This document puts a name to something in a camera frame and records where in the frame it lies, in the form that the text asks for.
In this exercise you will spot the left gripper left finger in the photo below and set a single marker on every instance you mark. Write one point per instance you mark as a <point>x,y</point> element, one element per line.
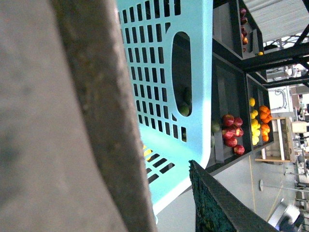
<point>70,149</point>

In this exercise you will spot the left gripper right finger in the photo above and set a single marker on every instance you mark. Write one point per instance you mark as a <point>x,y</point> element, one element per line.
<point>218,210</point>

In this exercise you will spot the light blue plastic basket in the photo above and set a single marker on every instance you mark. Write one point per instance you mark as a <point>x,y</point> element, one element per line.
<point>168,46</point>

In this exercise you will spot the black front display tray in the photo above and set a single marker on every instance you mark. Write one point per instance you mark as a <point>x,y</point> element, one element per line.
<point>229,96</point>

